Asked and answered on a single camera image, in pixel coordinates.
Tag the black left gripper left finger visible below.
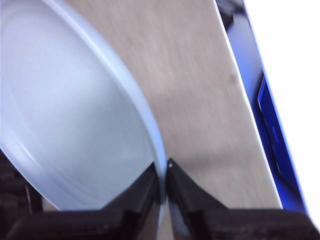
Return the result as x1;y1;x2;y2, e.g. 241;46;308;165
0;162;161;240

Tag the dark flat panel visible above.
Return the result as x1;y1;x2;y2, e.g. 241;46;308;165
256;74;305;202

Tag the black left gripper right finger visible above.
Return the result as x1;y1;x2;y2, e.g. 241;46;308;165
166;157;320;240

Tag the blue round plate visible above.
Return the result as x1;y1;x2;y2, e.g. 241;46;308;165
0;0;168;240

